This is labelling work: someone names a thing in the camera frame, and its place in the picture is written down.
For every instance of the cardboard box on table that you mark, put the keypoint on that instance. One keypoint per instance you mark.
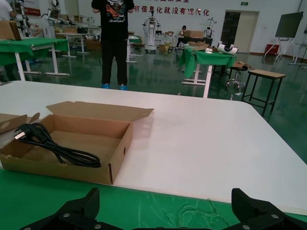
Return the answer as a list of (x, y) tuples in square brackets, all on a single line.
[(8, 30)]

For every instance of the green-covered white-leg table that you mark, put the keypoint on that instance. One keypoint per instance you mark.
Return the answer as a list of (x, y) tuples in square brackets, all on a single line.
[(36, 44)]

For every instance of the open brown cardboard box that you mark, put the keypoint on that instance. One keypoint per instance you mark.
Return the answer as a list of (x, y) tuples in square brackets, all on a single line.
[(108, 146), (12, 121)]

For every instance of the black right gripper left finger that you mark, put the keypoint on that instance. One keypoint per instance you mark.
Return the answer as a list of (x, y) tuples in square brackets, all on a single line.
[(88, 206)]

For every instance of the seated person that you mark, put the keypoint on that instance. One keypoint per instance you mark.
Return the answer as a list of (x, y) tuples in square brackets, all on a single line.
[(182, 36)]

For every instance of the small white robot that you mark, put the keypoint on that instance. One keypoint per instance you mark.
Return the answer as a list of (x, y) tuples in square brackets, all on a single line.
[(209, 31)]

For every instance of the white curved shell part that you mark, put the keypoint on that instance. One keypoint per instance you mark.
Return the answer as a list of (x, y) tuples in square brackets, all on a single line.
[(227, 48)]

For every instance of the black stool with casters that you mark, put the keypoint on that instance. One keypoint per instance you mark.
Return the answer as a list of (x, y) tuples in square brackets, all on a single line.
[(236, 74)]

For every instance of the person in white shirt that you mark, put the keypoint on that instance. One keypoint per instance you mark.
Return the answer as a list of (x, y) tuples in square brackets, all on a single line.
[(4, 8)]

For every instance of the white robot with black joints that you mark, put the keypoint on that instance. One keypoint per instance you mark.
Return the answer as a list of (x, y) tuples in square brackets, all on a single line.
[(22, 19)]

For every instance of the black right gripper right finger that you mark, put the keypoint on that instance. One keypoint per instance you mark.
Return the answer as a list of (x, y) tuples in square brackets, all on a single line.
[(244, 208)]

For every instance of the white robot with extended arm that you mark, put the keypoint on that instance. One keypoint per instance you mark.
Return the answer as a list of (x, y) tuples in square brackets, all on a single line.
[(54, 14)]

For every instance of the green-draped white-leg table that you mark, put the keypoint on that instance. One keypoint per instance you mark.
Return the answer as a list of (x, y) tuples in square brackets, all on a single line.
[(211, 58)]

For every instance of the small green-covered table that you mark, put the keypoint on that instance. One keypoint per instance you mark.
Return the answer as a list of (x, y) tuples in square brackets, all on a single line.
[(133, 39)]

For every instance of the white desk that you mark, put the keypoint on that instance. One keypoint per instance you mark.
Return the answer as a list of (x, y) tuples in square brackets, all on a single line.
[(72, 35)]

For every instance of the white humanoid robot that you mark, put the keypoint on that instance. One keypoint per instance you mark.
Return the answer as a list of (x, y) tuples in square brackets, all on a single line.
[(152, 31)]

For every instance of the beige double door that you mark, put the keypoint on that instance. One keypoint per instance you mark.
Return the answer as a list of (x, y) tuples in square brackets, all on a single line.
[(242, 31)]

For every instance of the stacked cardboard boxes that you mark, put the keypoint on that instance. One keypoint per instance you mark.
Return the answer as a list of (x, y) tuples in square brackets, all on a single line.
[(93, 44)]

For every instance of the wooden-top black stool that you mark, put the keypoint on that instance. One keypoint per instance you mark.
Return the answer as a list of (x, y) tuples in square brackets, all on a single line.
[(266, 74)]

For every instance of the green table cloth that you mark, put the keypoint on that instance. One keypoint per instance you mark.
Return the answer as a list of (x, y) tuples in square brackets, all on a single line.
[(36, 196)]

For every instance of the green exit sign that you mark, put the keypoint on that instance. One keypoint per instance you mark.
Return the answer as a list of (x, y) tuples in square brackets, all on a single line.
[(244, 3)]

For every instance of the person in black t-shirt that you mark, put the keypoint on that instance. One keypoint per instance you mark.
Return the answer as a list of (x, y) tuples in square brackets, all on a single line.
[(115, 28)]

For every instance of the dark monitor on stand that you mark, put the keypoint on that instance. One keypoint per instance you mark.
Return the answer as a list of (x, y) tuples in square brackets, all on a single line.
[(289, 25)]

